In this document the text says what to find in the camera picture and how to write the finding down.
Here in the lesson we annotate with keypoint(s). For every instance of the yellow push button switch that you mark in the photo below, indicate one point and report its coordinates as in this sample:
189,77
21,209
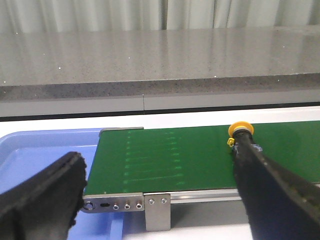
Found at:
240,130

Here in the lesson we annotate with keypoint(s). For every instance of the white pleated curtain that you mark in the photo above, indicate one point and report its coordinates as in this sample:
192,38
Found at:
30,16

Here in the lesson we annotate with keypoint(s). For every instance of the grey stone counter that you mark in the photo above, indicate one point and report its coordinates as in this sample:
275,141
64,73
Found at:
112,72

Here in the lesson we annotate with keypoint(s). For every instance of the aluminium conveyor side rail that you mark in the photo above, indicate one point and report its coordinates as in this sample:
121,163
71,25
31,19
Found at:
201,196

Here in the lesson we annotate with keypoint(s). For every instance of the green conveyor belt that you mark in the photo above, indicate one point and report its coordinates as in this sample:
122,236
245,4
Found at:
194,158

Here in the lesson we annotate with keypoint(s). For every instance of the blue plastic tray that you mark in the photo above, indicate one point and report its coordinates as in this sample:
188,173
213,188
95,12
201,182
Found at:
25,153

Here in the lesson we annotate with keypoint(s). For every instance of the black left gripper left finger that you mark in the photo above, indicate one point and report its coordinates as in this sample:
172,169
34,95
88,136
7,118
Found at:
44,207

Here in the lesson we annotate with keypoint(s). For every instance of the steel conveyor end bracket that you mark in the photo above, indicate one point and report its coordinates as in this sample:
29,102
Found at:
156,207

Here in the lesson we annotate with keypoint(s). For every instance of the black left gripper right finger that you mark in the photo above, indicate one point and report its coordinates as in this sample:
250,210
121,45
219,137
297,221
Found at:
280,205

